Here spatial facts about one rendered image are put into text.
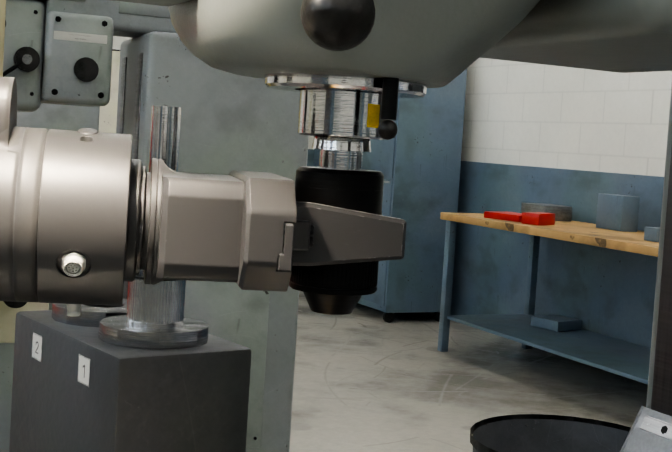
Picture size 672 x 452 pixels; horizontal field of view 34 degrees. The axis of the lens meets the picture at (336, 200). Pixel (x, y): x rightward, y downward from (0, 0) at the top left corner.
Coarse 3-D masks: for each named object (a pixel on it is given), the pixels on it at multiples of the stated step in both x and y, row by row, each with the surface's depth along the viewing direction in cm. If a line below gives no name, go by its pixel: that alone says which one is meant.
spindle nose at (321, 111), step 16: (304, 96) 57; (320, 96) 56; (336, 96) 56; (352, 96) 56; (368, 96) 56; (304, 112) 57; (320, 112) 56; (336, 112) 56; (352, 112) 56; (304, 128) 57; (320, 128) 56; (336, 128) 56; (352, 128) 56; (368, 128) 56
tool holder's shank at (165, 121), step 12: (156, 108) 89; (168, 108) 88; (180, 108) 89; (156, 120) 89; (168, 120) 89; (180, 120) 90; (156, 132) 89; (168, 132) 89; (156, 144) 89; (168, 144) 89; (156, 156) 89; (168, 156) 89
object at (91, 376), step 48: (48, 336) 93; (96, 336) 90; (144, 336) 86; (192, 336) 88; (48, 384) 93; (96, 384) 85; (144, 384) 84; (192, 384) 86; (240, 384) 89; (48, 432) 93; (96, 432) 85; (144, 432) 84; (192, 432) 87; (240, 432) 89
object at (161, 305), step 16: (128, 288) 90; (144, 288) 88; (160, 288) 88; (176, 288) 89; (128, 304) 89; (144, 304) 88; (160, 304) 88; (176, 304) 89; (128, 320) 89; (144, 320) 88; (160, 320) 88; (176, 320) 89
